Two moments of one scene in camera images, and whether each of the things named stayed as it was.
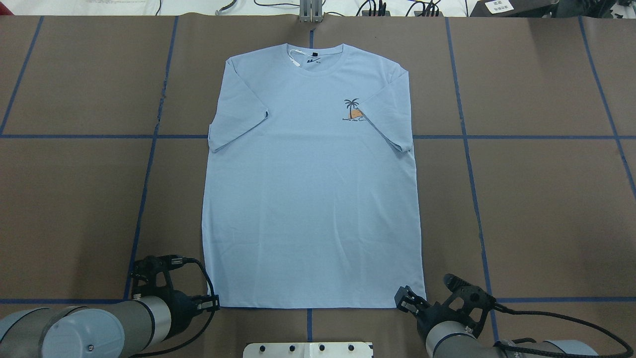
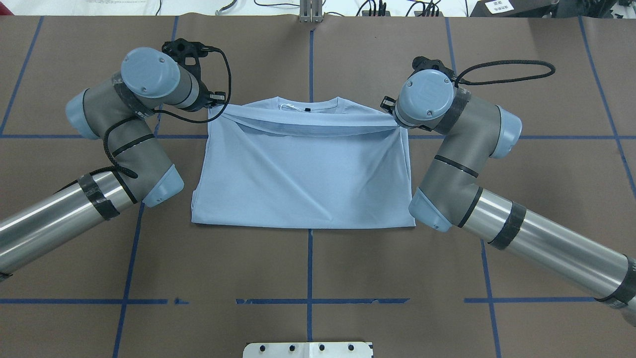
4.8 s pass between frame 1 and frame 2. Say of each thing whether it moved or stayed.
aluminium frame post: stayed
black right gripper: moved
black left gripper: moved
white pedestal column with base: stayed
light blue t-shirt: moved
